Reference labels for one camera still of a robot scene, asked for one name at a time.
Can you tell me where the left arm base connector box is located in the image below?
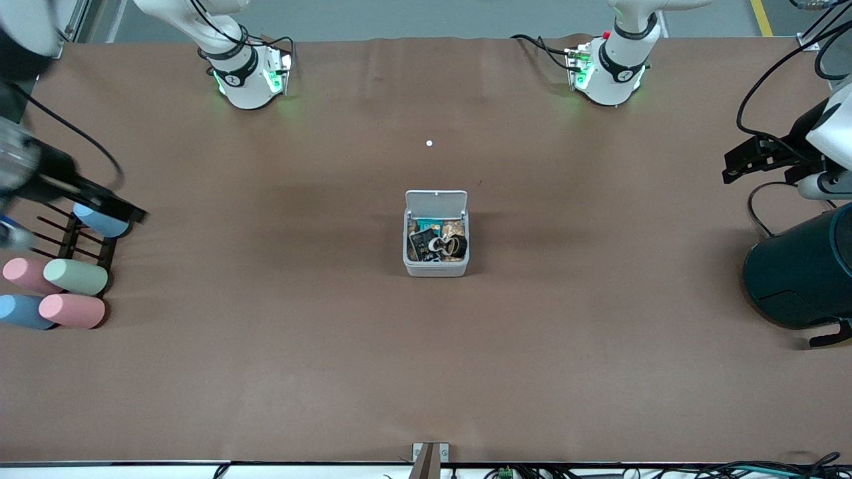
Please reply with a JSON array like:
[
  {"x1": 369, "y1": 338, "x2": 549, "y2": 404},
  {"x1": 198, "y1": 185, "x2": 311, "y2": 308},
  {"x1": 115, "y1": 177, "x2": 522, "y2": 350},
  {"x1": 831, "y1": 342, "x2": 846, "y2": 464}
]
[{"x1": 565, "y1": 43, "x2": 594, "y2": 91}]

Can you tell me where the white square trash bin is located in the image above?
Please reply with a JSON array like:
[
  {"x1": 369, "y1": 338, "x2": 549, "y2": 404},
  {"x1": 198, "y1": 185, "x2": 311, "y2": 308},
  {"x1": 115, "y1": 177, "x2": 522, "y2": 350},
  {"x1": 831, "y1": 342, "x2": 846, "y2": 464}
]
[{"x1": 403, "y1": 190, "x2": 471, "y2": 278}]

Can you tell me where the aluminium frame profile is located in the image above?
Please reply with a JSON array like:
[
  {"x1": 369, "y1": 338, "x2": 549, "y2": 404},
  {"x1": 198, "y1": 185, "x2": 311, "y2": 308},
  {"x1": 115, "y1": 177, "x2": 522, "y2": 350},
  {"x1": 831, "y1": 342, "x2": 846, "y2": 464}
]
[
  {"x1": 53, "y1": 0, "x2": 91, "y2": 61},
  {"x1": 797, "y1": 0, "x2": 852, "y2": 53}
]

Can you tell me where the black appliance cable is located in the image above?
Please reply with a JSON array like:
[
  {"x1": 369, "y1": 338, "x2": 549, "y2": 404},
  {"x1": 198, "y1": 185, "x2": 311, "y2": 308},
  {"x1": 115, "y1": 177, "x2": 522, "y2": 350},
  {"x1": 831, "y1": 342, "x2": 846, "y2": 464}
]
[{"x1": 747, "y1": 181, "x2": 837, "y2": 238}]

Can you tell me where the black cable bundle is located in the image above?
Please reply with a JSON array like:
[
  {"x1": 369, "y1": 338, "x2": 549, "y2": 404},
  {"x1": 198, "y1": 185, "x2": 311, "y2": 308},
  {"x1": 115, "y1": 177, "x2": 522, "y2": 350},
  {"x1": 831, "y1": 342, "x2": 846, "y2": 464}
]
[{"x1": 692, "y1": 452, "x2": 852, "y2": 479}]

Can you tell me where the blue plastic cup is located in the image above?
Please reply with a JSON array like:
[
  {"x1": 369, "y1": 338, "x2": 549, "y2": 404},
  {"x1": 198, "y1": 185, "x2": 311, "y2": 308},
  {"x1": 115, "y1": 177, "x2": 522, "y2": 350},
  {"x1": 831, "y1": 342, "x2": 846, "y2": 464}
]
[
  {"x1": 0, "y1": 294, "x2": 57, "y2": 331},
  {"x1": 72, "y1": 203, "x2": 131, "y2": 239}
]

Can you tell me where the black snack wrapper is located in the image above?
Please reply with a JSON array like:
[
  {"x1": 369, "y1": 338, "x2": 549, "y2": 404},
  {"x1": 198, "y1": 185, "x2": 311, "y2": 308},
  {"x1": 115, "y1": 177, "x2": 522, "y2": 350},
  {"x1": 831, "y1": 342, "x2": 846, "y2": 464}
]
[{"x1": 408, "y1": 230, "x2": 437, "y2": 262}]

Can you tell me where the metal table edge bracket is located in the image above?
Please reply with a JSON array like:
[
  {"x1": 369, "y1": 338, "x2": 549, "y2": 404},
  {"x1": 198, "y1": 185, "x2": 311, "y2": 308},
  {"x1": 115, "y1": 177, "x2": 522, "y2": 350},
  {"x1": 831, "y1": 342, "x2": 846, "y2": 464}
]
[{"x1": 411, "y1": 442, "x2": 450, "y2": 479}]

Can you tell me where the green plastic cup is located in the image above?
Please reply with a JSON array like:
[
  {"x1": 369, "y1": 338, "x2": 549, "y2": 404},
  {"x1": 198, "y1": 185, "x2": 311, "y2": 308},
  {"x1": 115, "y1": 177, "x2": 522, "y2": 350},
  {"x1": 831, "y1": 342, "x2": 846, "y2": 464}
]
[{"x1": 43, "y1": 258, "x2": 108, "y2": 297}]

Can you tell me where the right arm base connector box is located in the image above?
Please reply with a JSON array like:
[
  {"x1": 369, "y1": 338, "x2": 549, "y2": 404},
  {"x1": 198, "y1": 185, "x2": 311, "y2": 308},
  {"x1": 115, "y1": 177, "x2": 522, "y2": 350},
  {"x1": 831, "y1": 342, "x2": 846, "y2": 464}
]
[{"x1": 263, "y1": 50, "x2": 294, "y2": 95}]

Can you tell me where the black cup rack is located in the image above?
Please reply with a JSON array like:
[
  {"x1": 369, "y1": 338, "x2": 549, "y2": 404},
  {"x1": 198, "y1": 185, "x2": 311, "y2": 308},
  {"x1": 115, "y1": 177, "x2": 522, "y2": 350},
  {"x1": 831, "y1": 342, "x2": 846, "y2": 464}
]
[{"x1": 30, "y1": 200, "x2": 119, "y2": 293}]

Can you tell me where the dark teal round appliance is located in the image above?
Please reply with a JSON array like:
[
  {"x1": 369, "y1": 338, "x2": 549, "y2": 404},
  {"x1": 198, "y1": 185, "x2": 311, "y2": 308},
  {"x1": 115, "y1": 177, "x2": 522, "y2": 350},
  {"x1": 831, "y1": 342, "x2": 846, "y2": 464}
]
[{"x1": 744, "y1": 203, "x2": 852, "y2": 348}]

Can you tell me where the pink plastic cup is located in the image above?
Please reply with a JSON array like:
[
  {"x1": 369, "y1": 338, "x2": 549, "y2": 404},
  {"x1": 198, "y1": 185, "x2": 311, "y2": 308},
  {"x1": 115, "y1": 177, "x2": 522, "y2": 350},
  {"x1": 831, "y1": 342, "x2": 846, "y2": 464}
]
[
  {"x1": 38, "y1": 293, "x2": 106, "y2": 330},
  {"x1": 2, "y1": 257, "x2": 64, "y2": 295}
]

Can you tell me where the black left base cable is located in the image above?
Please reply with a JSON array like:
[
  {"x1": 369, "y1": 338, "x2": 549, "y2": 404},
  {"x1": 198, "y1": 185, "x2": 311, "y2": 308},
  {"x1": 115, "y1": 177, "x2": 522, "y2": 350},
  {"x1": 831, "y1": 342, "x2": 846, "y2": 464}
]
[{"x1": 511, "y1": 33, "x2": 573, "y2": 71}]

